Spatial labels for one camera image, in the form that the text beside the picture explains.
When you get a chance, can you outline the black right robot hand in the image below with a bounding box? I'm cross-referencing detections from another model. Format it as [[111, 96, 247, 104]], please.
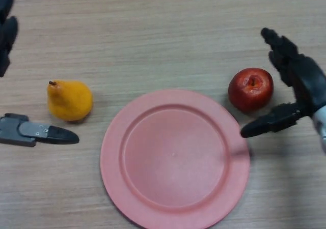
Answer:
[[240, 27, 326, 138]]

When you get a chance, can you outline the red apple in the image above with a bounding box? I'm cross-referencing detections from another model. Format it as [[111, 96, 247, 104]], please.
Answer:
[[228, 67, 275, 112]]

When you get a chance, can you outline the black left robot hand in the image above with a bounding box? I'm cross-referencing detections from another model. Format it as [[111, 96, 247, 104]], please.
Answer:
[[0, 0, 80, 148]]

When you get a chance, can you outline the pink round plate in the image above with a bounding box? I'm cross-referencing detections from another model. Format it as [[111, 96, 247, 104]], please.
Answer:
[[99, 89, 251, 229]]

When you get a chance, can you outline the yellow pear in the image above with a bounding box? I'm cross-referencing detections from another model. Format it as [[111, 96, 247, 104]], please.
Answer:
[[46, 79, 93, 122]]

